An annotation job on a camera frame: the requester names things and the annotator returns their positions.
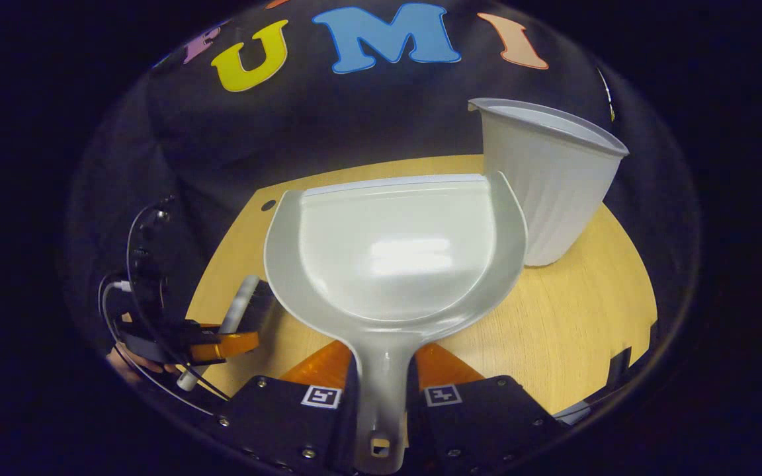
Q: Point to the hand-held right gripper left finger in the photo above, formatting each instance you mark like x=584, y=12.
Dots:
x=348, y=430

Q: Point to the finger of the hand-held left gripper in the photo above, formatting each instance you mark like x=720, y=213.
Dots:
x=229, y=346

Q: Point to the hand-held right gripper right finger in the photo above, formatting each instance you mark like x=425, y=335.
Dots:
x=417, y=430

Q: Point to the small grey broom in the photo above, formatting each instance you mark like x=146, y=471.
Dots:
x=239, y=304

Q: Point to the grey plastic dustpan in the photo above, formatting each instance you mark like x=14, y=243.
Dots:
x=394, y=264

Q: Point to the white ribbed garbage bin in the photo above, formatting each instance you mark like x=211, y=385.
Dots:
x=553, y=192

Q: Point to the light wooden desktop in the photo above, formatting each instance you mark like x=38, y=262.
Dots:
x=586, y=311

